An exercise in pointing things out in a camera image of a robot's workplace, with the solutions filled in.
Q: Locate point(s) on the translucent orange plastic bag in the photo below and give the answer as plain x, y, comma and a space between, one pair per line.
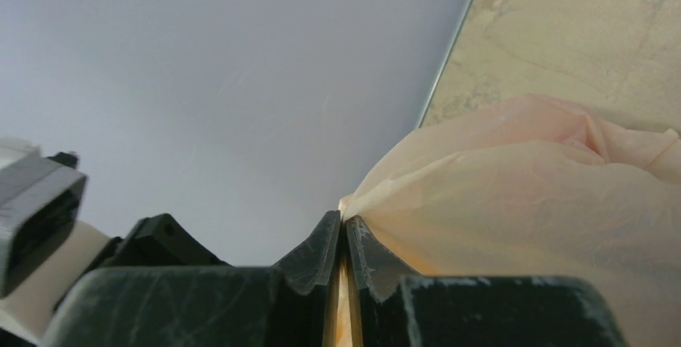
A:
536, 185

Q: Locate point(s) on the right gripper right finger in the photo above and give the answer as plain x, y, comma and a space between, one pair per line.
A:
377, 310

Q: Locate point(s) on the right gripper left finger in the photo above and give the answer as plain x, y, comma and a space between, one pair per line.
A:
309, 299

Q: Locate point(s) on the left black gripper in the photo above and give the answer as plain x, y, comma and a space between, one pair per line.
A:
40, 200

